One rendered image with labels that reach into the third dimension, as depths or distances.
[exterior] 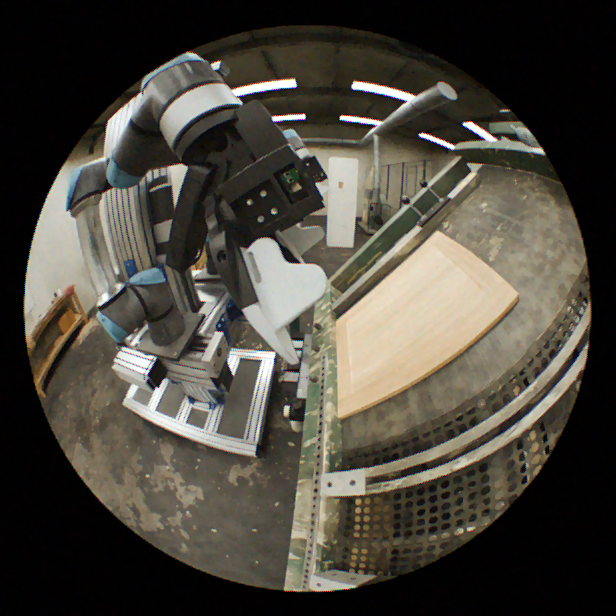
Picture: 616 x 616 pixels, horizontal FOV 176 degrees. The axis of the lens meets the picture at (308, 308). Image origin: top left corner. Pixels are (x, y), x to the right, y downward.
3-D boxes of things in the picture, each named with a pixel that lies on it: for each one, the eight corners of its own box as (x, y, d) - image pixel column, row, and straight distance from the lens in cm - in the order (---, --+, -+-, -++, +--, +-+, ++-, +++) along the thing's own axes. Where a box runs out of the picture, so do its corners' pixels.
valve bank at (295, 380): (290, 350, 118) (287, 318, 102) (315, 352, 117) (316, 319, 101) (275, 431, 93) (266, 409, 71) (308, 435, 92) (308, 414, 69)
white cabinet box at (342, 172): (326, 239, 520) (328, 160, 504) (349, 240, 526) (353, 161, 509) (327, 246, 462) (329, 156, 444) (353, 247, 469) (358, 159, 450)
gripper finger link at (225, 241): (243, 302, 12) (216, 190, 16) (224, 311, 13) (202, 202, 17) (279, 301, 16) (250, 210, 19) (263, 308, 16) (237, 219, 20)
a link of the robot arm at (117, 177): (166, 182, 36) (206, 134, 30) (107, 201, 31) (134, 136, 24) (154, 152, 41) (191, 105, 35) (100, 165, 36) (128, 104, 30)
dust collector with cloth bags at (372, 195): (357, 226, 715) (360, 164, 705) (376, 227, 731) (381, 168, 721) (365, 236, 585) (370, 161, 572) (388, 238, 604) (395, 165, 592)
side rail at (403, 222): (343, 289, 120) (329, 278, 116) (466, 171, 134) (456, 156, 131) (343, 294, 115) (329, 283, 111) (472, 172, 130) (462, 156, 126)
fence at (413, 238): (337, 308, 97) (331, 304, 95) (475, 179, 105) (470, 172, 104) (338, 315, 93) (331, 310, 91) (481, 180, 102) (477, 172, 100)
